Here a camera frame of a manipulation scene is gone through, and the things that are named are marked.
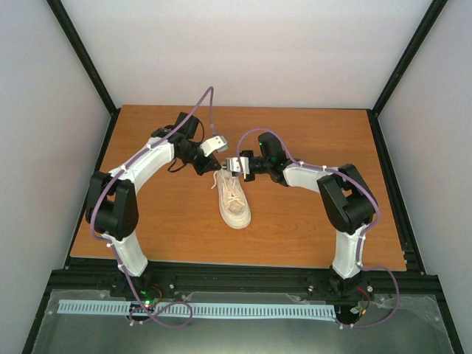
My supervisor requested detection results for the white sneaker shoe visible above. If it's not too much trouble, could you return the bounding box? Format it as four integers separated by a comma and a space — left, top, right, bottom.
215, 184, 251, 229

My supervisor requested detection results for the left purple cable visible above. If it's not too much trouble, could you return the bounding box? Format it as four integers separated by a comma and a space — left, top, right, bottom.
89, 86, 216, 328

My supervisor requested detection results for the right black frame post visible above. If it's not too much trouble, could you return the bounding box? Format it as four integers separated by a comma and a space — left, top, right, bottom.
371, 0, 449, 116

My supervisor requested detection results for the left black frame post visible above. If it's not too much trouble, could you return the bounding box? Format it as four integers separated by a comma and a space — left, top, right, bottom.
46, 0, 121, 116

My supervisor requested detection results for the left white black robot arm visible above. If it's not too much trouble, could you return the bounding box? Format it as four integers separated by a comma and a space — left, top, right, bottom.
86, 112, 228, 297

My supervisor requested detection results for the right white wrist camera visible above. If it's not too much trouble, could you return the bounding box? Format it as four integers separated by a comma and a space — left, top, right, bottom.
224, 156, 250, 178

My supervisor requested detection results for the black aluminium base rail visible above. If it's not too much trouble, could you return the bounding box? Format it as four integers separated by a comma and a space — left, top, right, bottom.
46, 257, 443, 302

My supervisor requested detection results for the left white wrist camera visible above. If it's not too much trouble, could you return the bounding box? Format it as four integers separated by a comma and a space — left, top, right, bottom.
200, 135, 229, 157

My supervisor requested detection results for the white shoelace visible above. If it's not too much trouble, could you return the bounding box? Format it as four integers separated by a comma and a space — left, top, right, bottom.
212, 163, 240, 191

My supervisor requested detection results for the light blue slotted cable duct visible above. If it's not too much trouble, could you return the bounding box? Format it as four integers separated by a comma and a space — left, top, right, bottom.
57, 299, 336, 321

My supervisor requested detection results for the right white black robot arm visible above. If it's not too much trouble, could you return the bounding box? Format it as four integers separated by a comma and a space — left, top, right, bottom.
227, 128, 381, 296

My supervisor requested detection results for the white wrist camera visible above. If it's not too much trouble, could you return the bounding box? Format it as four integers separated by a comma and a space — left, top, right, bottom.
200, 135, 229, 157
224, 156, 250, 178

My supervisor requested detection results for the black frame post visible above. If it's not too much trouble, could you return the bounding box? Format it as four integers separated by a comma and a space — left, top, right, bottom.
46, 0, 121, 116
371, 0, 449, 116

